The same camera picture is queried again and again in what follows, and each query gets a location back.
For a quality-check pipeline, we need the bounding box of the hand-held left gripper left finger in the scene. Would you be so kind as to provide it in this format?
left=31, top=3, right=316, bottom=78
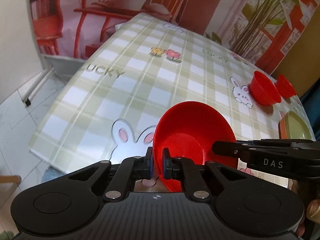
left=67, top=147, right=154, bottom=202

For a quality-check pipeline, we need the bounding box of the red plastic bowl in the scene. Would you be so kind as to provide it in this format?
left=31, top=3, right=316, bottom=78
left=250, top=70, right=282, bottom=106
left=153, top=101, right=237, bottom=192
left=276, top=74, right=297, bottom=98

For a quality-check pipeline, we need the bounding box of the checked bunny print tablecloth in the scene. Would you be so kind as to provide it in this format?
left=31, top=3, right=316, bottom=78
left=29, top=12, right=316, bottom=193

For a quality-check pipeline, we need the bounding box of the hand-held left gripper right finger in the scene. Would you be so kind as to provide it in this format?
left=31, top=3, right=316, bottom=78
left=162, top=147, right=244, bottom=202

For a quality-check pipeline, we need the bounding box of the brown wooden board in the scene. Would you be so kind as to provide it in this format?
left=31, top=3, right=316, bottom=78
left=0, top=175, right=22, bottom=188

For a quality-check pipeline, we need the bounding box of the blue curtain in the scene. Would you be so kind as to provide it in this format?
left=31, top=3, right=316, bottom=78
left=299, top=62, right=320, bottom=140

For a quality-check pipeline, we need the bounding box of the printed room scene backdrop cloth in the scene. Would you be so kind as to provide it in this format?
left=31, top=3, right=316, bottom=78
left=29, top=0, right=320, bottom=75

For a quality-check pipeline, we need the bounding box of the white metal table leg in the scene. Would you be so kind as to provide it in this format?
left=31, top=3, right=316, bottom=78
left=22, top=66, right=55, bottom=106

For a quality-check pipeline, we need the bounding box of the orange square plate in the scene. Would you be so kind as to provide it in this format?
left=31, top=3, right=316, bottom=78
left=278, top=116, right=291, bottom=139

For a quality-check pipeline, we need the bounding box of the green square plate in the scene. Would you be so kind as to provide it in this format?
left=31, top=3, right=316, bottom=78
left=285, top=110, right=313, bottom=140

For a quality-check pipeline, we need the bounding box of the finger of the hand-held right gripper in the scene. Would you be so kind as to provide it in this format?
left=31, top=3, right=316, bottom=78
left=212, top=141, right=253, bottom=160
left=235, top=138, right=320, bottom=148

